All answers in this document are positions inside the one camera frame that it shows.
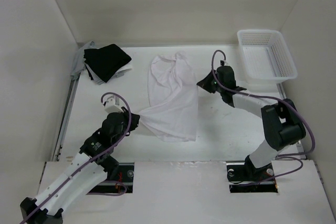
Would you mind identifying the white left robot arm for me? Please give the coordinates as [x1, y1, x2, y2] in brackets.
[20, 109, 140, 223]

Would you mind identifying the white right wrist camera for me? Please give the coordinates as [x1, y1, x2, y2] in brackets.
[220, 60, 229, 66]

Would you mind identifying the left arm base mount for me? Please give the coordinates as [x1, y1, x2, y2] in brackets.
[89, 163, 134, 195]

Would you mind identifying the folded white tank top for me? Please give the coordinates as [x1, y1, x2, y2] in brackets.
[85, 63, 133, 85]

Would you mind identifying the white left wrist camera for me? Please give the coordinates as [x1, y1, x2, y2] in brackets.
[103, 96, 122, 114]

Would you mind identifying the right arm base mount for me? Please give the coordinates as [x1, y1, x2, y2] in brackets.
[226, 158, 278, 193]

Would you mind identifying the folded black tank top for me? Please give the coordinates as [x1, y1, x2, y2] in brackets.
[83, 44, 132, 83]

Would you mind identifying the folded grey tank top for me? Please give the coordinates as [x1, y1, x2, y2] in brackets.
[70, 41, 96, 80]

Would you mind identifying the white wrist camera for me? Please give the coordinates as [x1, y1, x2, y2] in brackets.
[103, 96, 122, 114]
[220, 60, 229, 66]

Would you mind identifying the white plastic basket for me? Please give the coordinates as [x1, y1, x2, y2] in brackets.
[237, 29, 298, 84]

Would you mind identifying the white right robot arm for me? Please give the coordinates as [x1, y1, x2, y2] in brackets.
[197, 66, 306, 180]

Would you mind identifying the white tank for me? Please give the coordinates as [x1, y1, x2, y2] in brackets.
[139, 51, 198, 142]
[85, 63, 133, 85]

